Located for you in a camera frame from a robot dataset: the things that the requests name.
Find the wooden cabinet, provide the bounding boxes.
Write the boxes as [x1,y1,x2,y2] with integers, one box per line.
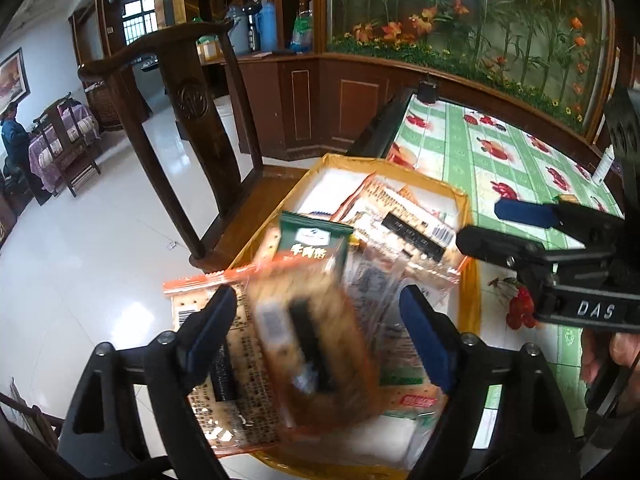
[199,49,417,162]

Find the yellow cardboard box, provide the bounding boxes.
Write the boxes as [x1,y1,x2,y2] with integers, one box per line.
[227,152,483,478]

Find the orange-edged clear cracker packet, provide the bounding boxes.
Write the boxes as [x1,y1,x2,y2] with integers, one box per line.
[161,269,283,457]

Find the flower print glass partition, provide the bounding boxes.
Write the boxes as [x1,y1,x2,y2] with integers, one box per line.
[324,0,617,132]

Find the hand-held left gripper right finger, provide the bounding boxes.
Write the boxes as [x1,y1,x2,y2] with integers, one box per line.
[399,284,583,480]

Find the black round container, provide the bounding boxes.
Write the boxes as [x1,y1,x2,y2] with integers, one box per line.
[416,79,442,107]

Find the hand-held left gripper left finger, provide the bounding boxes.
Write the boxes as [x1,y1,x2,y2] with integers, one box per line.
[57,285,238,480]

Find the yellow-orange biscuit packet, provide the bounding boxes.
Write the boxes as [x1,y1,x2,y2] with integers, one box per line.
[332,174,463,273]

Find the wooden chair with cloth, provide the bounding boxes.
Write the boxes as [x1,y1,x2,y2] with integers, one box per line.
[29,91,102,197]

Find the orange cracker packet black stripe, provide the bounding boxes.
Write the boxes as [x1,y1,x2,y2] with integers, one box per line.
[247,267,383,433]

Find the blue thermos flask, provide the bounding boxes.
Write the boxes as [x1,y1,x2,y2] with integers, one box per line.
[259,0,279,52]

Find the person's right hand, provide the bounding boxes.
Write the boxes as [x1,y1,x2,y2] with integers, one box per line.
[579,329,640,385]

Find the clear plastic snack packet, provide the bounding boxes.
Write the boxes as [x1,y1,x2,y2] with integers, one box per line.
[344,249,418,363]

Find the framed wall picture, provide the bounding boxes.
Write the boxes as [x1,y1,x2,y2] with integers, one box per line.
[0,47,32,107]

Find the green-edged cracker packet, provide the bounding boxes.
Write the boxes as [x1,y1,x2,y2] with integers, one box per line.
[379,357,448,463]

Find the dark green cracker packet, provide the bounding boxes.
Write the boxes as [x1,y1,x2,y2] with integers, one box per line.
[276,211,355,283]

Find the dark wooden chair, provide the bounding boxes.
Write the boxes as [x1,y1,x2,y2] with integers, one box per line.
[76,19,313,273]

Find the green fruit print tablecloth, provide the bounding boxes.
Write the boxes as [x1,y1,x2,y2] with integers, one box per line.
[387,94,627,453]

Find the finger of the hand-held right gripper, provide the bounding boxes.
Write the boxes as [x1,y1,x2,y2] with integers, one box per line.
[494,198,625,242]
[456,224,552,274]

